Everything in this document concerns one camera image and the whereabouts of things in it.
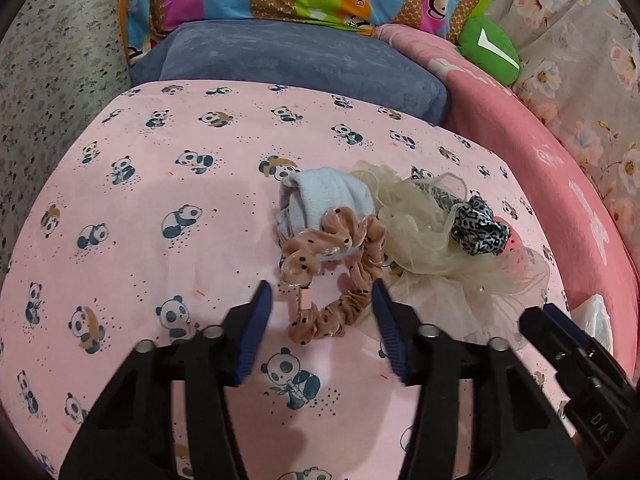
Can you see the pink blanket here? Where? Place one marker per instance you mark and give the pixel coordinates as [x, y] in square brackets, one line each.
[560, 185]

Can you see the beige polka dot scrunchie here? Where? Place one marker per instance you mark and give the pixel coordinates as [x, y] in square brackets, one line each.
[345, 305]

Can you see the green plush toy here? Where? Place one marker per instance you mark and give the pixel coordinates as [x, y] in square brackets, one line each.
[487, 52]

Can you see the leopard print scrunchie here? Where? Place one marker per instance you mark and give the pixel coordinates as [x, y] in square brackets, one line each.
[475, 232]

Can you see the cream organza scrunchie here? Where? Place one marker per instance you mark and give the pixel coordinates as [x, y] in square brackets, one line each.
[425, 245]

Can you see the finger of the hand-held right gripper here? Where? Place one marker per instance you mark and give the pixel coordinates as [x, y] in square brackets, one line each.
[542, 335]
[567, 325]

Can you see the pink panda print cloth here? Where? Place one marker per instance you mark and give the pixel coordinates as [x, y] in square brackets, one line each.
[150, 185]

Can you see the floral bed sheet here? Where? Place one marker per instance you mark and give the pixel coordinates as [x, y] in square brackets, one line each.
[575, 60]

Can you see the white lined trash bin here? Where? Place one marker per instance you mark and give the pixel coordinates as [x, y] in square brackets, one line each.
[595, 317]

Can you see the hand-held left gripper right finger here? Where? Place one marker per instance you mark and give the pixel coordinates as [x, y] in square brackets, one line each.
[392, 332]

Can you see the light blue scrunchie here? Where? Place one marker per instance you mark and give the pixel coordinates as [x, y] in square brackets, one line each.
[320, 200]

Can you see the blue velvet cushion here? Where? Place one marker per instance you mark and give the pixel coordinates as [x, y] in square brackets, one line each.
[280, 60]

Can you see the pink round hair clip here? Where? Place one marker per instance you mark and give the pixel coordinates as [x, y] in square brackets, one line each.
[515, 250]

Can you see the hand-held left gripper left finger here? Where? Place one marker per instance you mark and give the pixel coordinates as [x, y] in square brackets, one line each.
[252, 332]

